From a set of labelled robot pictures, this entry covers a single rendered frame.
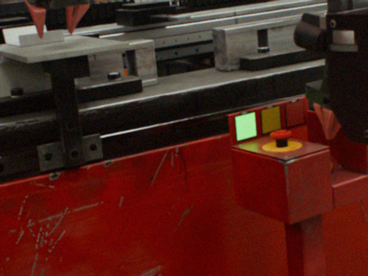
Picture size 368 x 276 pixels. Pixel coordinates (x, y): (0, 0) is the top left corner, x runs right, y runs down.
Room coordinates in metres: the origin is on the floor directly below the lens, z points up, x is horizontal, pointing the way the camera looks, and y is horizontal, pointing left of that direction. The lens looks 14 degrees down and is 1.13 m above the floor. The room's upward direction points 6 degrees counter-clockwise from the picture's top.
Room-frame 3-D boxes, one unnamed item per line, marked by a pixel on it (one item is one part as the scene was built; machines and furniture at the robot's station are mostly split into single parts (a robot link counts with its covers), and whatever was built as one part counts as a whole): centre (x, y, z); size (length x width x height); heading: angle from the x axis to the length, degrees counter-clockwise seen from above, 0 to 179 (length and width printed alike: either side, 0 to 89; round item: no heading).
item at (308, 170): (1.33, -0.20, 0.75); 0.20 x 0.16 x 0.18; 123
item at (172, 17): (1.78, 0.04, 1.01); 0.26 x 0.12 x 0.05; 26
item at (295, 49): (1.70, -0.28, 0.89); 0.30 x 0.05 x 0.03; 116
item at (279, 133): (1.30, -0.17, 0.79); 0.04 x 0.04 x 0.04
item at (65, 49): (1.35, 0.22, 1.00); 0.26 x 0.18 x 0.01; 26
